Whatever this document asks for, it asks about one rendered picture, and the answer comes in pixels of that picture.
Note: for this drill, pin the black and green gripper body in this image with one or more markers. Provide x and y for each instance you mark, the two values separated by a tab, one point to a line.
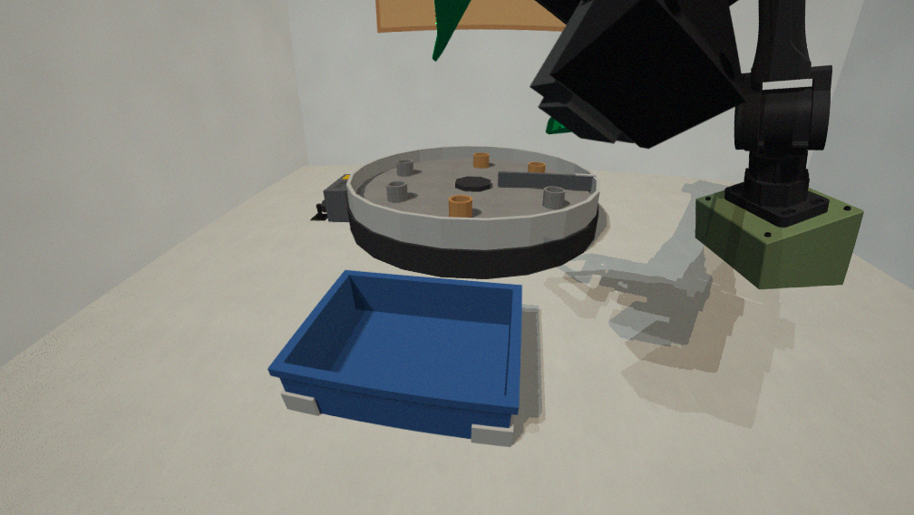
557	8

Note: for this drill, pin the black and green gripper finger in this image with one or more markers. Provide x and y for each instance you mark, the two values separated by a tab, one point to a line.
448	14
554	127

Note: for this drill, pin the blue open tray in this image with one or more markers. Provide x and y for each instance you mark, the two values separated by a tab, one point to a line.
395	329

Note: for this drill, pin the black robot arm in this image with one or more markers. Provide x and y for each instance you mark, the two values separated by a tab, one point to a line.
644	71

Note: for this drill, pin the grey round turntable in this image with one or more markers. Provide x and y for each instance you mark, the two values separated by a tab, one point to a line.
537	239

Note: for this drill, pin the grey metal bushing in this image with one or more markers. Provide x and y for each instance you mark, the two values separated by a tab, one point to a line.
397	194
404	169
553	197

